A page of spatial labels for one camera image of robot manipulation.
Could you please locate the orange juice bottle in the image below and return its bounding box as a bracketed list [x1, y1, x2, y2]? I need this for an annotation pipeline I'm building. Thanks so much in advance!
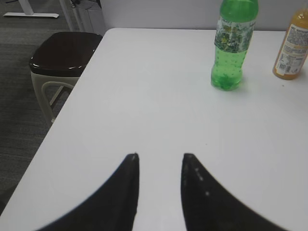
[273, 6, 308, 80]

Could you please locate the green plastic soda bottle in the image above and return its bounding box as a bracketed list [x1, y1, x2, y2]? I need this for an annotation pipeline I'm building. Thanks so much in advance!
[211, 0, 258, 91]

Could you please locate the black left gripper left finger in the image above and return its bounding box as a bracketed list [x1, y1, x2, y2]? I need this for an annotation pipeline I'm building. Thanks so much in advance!
[40, 153, 140, 231]

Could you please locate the dark brown stool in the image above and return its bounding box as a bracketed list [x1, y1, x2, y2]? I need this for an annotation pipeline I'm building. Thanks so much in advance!
[29, 32, 103, 126]

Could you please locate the white desk leg base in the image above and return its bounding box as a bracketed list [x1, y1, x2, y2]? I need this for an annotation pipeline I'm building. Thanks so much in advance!
[3, 0, 59, 19]

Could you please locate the dark office chair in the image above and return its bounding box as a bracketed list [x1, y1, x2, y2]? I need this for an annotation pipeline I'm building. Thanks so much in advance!
[70, 0, 102, 10]

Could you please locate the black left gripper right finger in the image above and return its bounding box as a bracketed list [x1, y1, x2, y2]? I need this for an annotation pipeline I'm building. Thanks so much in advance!
[180, 154, 282, 231]

